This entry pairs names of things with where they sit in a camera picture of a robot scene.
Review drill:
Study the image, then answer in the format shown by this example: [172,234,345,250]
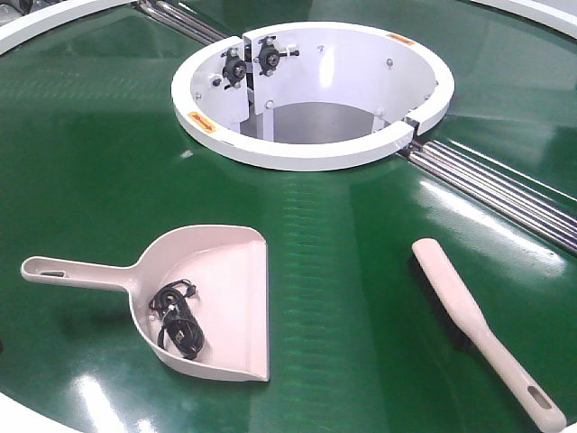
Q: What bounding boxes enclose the pink plastic dustpan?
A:
[21,225,270,382]

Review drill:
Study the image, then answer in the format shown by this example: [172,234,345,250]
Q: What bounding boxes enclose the black cable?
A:
[148,279,206,361]

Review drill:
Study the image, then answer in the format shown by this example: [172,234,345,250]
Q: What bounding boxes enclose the pink hand broom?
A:
[411,238,567,432]

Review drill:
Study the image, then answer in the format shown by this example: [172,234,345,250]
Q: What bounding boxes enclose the chrome conveyor rollers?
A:
[398,141,576,254]

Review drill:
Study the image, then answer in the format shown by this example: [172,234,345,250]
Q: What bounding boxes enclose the white outer conveyor rim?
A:
[1,1,576,54]

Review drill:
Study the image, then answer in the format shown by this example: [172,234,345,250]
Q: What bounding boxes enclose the yellow warning sticker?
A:
[188,112,216,134]

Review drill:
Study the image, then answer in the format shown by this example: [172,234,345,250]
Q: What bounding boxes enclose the left black bearing block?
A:
[211,47,247,89]

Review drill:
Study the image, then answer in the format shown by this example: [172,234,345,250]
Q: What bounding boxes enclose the black bearing block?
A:
[211,47,247,89]
[255,35,300,77]

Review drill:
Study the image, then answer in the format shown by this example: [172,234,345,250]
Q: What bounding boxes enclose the right black bearing block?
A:
[255,35,300,77]

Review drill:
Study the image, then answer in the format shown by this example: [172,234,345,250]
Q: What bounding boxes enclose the orange warning sticker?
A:
[388,32,415,45]

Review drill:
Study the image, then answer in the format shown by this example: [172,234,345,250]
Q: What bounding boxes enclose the white inner conveyor ring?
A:
[170,21,455,172]

